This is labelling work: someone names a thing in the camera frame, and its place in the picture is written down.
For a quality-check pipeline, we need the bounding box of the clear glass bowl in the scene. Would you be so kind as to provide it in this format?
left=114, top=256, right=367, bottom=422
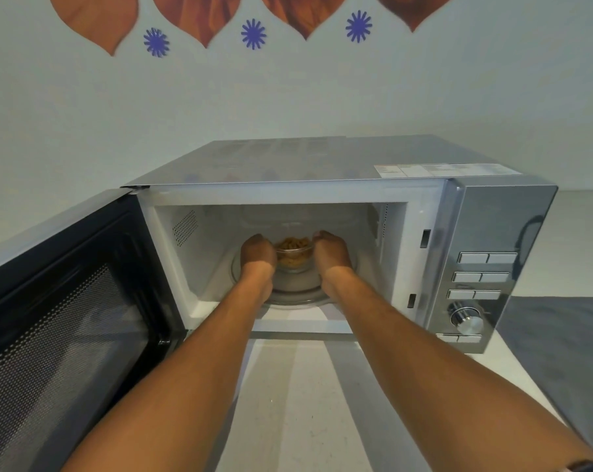
left=274, top=236, right=316, bottom=275

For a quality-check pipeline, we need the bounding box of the person's left forearm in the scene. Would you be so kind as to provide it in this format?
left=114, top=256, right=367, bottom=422
left=62, top=263, right=278, bottom=472

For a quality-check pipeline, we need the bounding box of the person's left hand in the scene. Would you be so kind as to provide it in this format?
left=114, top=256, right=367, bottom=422
left=240, top=234, right=278, bottom=279

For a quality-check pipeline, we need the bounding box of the person's right hand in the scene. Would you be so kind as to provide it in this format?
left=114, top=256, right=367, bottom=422
left=312, top=230, right=354, bottom=284

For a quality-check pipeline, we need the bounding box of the silver microwave knob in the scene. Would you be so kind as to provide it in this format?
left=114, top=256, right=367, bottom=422
left=450, top=303, right=483, bottom=336

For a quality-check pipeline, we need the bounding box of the orange leaf wall decal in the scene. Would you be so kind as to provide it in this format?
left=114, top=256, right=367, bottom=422
left=150, top=0, right=242, bottom=49
left=374, top=0, right=458, bottom=33
left=258, top=0, right=349, bottom=42
left=48, top=0, right=140, bottom=57

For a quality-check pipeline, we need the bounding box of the group of silver microwave buttons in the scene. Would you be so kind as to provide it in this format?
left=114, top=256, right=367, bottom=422
left=436, top=250, right=519, bottom=344

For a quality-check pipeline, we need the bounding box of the black microwave door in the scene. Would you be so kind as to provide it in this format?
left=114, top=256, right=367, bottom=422
left=0, top=188, right=187, bottom=472

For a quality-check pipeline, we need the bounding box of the person's right forearm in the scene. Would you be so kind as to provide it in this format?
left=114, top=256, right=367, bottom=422
left=319, top=266, right=593, bottom=472

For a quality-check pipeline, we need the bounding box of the blue flower wall decal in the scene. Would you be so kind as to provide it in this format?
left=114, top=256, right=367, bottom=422
left=143, top=27, right=171, bottom=58
left=240, top=18, right=268, bottom=50

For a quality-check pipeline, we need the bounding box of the grey mat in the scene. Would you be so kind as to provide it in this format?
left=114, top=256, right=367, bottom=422
left=493, top=296, right=593, bottom=463

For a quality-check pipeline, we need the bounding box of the silver microwave oven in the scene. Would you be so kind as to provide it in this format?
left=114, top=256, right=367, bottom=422
left=121, top=135, right=559, bottom=355

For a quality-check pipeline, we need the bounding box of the white label sticker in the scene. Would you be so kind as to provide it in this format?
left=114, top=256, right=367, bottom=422
left=373, top=163, right=512, bottom=180

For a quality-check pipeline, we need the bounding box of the cooked pasta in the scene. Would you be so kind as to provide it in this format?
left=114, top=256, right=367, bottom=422
left=277, top=238, right=313, bottom=269

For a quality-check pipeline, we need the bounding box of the glass microwave turntable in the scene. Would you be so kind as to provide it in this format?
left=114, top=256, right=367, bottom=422
left=231, top=240, right=359, bottom=308

